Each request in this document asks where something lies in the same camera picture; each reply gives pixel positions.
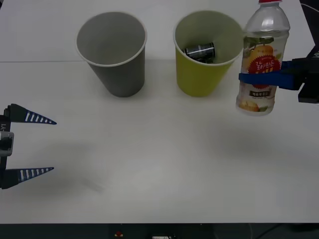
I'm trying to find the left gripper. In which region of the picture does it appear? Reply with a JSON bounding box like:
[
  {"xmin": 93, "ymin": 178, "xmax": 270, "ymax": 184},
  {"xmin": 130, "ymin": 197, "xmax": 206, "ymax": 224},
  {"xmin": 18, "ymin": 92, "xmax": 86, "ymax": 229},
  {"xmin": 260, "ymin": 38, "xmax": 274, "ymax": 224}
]
[{"xmin": 0, "ymin": 103, "xmax": 57, "ymax": 190}]

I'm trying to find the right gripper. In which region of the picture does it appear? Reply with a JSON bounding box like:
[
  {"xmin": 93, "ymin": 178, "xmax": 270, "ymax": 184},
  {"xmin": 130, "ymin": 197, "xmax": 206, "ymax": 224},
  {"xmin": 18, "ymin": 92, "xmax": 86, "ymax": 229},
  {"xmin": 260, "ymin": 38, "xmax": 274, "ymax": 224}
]
[{"xmin": 238, "ymin": 43, "xmax": 319, "ymax": 104}]

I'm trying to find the clear bottle with red cap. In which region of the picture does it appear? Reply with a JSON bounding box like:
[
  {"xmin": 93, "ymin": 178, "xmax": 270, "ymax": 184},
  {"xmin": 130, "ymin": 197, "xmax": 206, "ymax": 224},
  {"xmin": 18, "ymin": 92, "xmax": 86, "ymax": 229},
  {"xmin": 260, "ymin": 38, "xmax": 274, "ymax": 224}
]
[{"xmin": 235, "ymin": 0, "xmax": 291, "ymax": 118}]

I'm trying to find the black drink can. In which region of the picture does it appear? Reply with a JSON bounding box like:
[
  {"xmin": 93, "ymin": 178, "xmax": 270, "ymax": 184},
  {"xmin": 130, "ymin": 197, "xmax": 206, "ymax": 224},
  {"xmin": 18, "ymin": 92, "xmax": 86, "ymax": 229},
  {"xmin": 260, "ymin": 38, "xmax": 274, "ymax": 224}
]
[{"xmin": 183, "ymin": 42, "xmax": 217, "ymax": 63}]

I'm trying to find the yellow-green plastic waste bin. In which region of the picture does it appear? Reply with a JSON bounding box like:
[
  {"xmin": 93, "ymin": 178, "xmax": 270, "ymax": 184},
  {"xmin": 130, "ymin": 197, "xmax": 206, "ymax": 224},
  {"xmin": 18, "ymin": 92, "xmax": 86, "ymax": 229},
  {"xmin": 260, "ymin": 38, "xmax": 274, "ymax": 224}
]
[{"xmin": 173, "ymin": 9, "xmax": 246, "ymax": 98}]

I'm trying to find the grey plastic waste bin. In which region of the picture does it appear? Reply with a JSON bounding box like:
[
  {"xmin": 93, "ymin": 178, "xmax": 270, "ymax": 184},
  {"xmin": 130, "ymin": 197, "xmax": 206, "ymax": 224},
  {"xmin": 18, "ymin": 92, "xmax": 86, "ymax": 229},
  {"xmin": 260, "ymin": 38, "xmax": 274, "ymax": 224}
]
[{"xmin": 75, "ymin": 11, "xmax": 148, "ymax": 98}]

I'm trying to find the white cable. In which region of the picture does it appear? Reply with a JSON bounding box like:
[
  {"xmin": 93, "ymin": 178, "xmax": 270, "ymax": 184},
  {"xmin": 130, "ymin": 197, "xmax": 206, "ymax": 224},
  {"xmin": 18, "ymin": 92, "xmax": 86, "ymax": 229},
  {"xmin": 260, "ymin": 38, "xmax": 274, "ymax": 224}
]
[{"xmin": 300, "ymin": 2, "xmax": 319, "ymax": 12}]

